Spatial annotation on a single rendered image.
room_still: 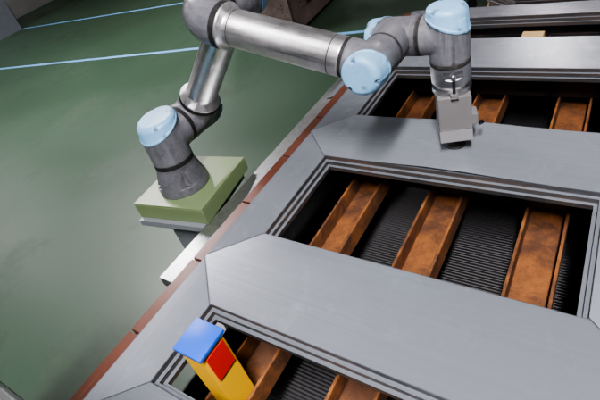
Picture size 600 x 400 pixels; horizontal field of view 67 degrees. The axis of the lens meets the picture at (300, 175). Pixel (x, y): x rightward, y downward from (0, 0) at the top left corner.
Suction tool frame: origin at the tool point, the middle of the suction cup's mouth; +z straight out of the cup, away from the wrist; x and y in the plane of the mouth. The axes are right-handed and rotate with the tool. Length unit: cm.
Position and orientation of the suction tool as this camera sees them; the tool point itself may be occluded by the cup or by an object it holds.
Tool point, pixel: (454, 148)
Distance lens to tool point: 104.3
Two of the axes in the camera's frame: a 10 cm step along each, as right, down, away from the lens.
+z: 2.5, 7.7, 5.9
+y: 1.3, -6.3, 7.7
